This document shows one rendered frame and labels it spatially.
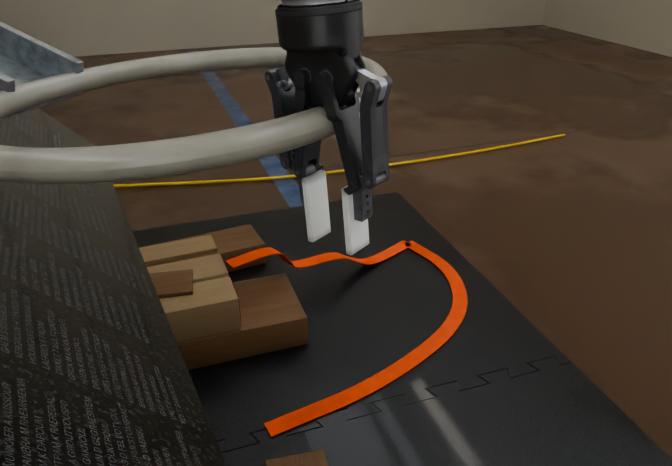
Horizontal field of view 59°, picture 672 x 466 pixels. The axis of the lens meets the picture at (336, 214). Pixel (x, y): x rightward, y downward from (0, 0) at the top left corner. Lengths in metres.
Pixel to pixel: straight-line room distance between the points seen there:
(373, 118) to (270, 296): 1.26
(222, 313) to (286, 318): 0.18
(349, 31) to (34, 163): 0.28
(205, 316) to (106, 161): 1.09
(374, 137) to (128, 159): 0.20
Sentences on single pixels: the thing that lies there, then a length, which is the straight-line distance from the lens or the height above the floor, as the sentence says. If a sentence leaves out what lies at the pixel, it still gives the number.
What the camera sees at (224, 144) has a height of 0.92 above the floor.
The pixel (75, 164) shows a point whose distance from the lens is 0.51.
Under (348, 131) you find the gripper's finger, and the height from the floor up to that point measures 0.91.
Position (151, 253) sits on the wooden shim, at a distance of 2.01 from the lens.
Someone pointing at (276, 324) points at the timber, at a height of 0.11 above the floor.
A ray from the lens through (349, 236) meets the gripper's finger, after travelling 0.57.
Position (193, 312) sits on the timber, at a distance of 1.55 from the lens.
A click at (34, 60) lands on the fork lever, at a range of 0.97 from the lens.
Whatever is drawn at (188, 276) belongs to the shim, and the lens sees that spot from 1.65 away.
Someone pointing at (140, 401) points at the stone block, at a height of 0.65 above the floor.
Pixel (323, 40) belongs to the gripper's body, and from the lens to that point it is 0.51.
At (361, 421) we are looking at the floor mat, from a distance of 1.49.
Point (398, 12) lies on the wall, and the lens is 6.24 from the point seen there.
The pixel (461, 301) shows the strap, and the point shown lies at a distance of 1.89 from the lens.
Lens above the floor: 1.09
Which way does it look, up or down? 27 degrees down
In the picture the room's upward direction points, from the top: straight up
